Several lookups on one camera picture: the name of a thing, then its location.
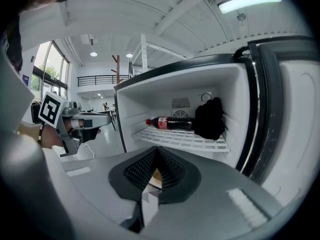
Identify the person's left forearm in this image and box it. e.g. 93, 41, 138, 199
18, 120, 42, 145

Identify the person's left hand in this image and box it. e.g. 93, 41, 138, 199
40, 126, 65, 150

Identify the white metal shelving rack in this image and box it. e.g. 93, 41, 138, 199
129, 33, 189, 78

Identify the white wire fridge shelf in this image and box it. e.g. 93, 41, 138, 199
130, 126, 232, 154

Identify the white fridge black top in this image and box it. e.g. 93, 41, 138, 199
113, 35, 320, 211

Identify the black balcony railing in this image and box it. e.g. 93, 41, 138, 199
76, 74, 131, 88

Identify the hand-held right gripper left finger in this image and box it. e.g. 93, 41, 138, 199
61, 145, 159, 240

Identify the person's white shirt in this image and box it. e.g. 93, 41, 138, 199
0, 40, 37, 138

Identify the round fridge fan grille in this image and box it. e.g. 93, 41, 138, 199
172, 109, 189, 119

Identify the black container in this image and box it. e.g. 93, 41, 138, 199
193, 97, 226, 141

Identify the dining table with chairs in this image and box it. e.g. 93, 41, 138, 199
96, 103, 118, 132

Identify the white fridge door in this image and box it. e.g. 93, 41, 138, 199
247, 35, 320, 211

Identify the wooden coat stand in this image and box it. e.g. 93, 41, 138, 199
110, 54, 121, 86

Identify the ceiling air conditioner unit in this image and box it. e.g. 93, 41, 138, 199
80, 33, 98, 47

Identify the rectangular ceiling light panel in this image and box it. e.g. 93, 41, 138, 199
216, 0, 284, 15

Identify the large glass window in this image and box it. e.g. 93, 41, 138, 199
30, 40, 71, 100

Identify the dark soda bottle red label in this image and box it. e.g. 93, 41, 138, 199
145, 116, 197, 131

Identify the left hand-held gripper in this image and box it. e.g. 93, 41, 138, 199
37, 91, 113, 158

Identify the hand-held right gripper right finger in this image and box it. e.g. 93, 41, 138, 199
143, 145, 285, 240

